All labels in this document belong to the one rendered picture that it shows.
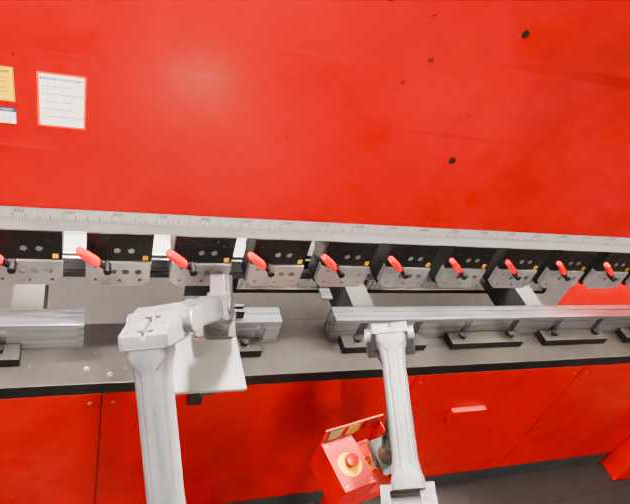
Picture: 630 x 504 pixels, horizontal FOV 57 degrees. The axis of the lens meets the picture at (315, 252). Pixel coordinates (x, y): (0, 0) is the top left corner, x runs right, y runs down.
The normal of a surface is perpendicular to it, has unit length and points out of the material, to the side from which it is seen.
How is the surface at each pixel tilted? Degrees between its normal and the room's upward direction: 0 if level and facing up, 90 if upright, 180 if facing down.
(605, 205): 90
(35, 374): 0
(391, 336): 32
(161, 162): 90
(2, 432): 90
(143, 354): 53
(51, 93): 90
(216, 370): 0
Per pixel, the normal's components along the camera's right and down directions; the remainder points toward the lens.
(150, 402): -0.05, -0.01
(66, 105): 0.26, 0.66
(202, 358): 0.26, -0.75
